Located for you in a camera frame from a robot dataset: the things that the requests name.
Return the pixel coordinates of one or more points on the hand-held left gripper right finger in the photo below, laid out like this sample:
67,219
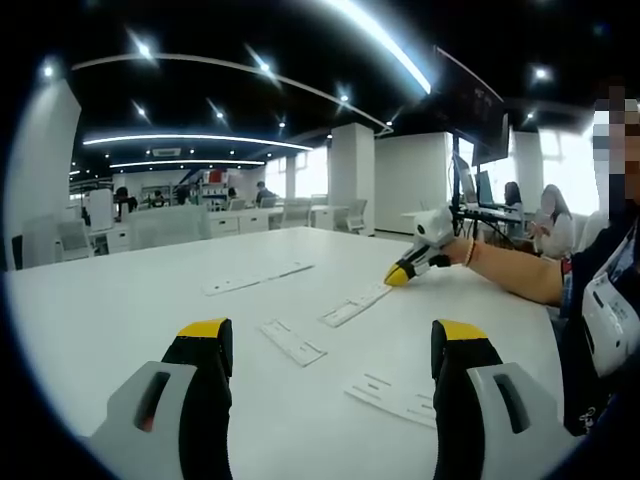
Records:
460,400

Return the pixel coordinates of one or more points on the white office desk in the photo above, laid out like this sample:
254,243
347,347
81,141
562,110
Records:
407,220

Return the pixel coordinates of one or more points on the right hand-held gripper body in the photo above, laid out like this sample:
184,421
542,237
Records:
435,227

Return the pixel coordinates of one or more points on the white socket holder cover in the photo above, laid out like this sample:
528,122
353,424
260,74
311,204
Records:
272,327
330,317

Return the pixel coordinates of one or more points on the tilted desk monitor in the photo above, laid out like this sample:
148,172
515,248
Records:
465,182

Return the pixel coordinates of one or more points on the white slotted socket holder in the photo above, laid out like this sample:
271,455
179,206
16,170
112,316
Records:
395,400

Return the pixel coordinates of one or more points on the white desk partition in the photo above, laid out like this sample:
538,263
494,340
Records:
170,227

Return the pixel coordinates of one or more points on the upright desk monitor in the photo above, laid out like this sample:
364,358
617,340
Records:
484,189

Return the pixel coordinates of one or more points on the wide white pillar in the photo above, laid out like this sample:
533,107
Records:
45,175

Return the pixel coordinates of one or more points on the person's right hand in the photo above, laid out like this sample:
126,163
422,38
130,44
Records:
457,252

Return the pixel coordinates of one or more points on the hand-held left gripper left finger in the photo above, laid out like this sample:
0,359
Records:
200,390

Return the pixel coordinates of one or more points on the person's dark clothing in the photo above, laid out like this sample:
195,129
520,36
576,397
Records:
575,360

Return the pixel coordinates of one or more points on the white office chair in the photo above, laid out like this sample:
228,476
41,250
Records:
356,212
592,230
75,237
297,212

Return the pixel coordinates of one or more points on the hanging black screen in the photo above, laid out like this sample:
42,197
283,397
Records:
480,125

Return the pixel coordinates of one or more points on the long white socket holder strip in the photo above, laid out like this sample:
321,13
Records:
250,282

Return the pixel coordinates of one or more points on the narrow white pillar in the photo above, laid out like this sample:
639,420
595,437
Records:
350,175

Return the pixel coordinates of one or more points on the white chest device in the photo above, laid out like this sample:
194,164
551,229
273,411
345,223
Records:
610,325

